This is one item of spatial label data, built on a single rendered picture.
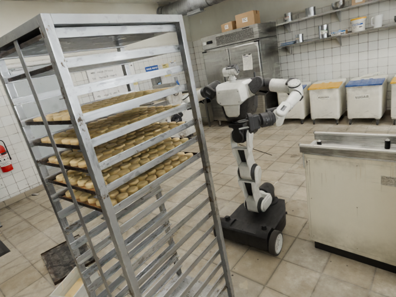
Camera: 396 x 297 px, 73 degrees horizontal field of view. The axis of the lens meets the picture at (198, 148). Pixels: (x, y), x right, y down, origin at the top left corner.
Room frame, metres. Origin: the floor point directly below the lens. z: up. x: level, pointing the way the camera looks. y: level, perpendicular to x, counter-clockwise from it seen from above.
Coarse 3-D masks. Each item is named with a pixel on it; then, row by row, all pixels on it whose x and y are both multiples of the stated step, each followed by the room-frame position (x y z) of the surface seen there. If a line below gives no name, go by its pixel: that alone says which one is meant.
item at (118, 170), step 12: (156, 144) 1.37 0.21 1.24; (168, 144) 1.33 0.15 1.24; (132, 156) 1.24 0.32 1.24; (144, 156) 1.20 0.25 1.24; (156, 156) 1.16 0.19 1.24; (108, 168) 1.12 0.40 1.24; (120, 168) 1.11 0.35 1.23; (132, 168) 1.07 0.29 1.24; (60, 180) 1.14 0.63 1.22; (72, 180) 1.06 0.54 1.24; (84, 180) 1.03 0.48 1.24; (108, 180) 0.98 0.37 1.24
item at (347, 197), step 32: (320, 160) 1.71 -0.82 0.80; (352, 160) 1.57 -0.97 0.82; (384, 160) 1.45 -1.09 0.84; (320, 192) 1.72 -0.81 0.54; (352, 192) 1.57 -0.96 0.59; (384, 192) 1.44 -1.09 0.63; (320, 224) 1.73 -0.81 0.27; (352, 224) 1.57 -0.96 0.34; (384, 224) 1.44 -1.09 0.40; (352, 256) 1.60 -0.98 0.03; (384, 256) 1.44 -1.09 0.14
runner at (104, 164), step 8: (192, 120) 1.34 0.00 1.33; (176, 128) 1.25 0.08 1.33; (184, 128) 1.29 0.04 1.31; (160, 136) 1.16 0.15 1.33; (168, 136) 1.20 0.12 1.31; (144, 144) 1.09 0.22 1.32; (152, 144) 1.12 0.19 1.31; (128, 152) 1.02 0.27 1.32; (136, 152) 1.05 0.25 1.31; (104, 160) 0.94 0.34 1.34; (112, 160) 0.96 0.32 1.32; (120, 160) 0.98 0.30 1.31; (104, 168) 0.93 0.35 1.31
